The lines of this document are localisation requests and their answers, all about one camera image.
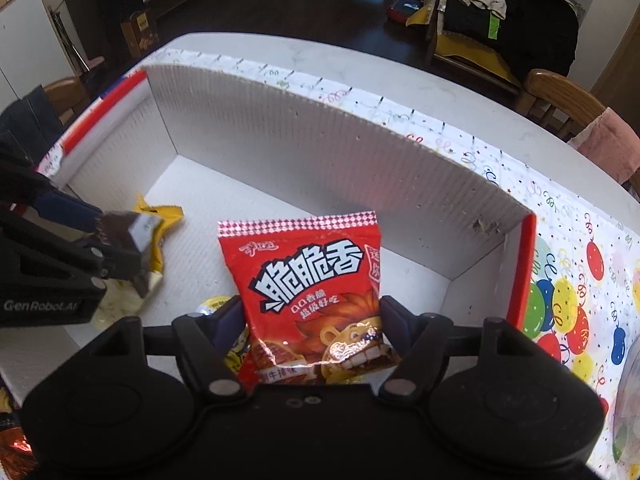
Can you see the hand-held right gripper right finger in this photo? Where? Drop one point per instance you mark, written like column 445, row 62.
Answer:
column 392, row 317

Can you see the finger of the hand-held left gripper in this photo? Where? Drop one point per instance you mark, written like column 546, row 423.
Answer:
column 115, row 260
column 70, row 212

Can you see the black side cabinet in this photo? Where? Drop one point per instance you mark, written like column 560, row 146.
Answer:
column 100, row 0

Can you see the white cabinet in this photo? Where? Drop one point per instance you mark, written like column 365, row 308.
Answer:
column 30, row 35

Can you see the yellow round snack cup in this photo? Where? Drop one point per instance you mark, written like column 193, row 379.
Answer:
column 212, row 305

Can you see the red cardboard box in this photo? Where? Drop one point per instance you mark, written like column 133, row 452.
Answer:
column 300, row 140

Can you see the wooden dining chair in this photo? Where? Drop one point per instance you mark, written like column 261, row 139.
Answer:
column 555, row 92

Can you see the balloon print tablecloth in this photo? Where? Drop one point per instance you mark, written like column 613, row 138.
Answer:
column 575, row 240

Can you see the pink cloth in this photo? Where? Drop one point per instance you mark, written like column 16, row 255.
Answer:
column 610, row 145

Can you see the black garment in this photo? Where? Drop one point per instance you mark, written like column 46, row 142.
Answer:
column 530, row 25

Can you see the red snack packet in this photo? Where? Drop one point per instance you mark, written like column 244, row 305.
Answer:
column 310, row 280

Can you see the yellow armchair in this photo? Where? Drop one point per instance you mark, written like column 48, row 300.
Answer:
column 475, row 60

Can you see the dark brown snack packet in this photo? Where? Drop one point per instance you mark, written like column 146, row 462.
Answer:
column 132, row 230

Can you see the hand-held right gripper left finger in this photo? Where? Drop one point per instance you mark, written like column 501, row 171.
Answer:
column 230, row 317

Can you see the pale yellow snack packet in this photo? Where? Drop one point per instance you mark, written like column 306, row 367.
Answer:
column 120, row 306

